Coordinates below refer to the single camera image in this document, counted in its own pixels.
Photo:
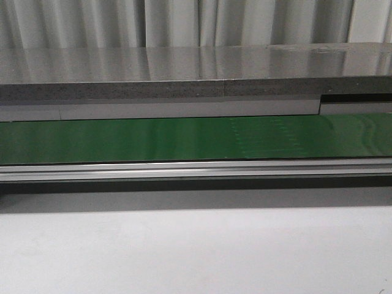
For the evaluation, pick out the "green conveyor belt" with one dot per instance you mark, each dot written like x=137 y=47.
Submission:
x=188 y=139

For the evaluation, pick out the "grey stone slab shelf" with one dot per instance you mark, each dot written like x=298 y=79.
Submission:
x=82 y=74

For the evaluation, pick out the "grey curtain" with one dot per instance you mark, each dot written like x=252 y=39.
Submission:
x=104 y=24

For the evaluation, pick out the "aluminium conveyor front rail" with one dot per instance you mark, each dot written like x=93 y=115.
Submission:
x=195 y=169

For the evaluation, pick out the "grey conveyor back rail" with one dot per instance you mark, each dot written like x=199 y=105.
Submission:
x=228 y=106

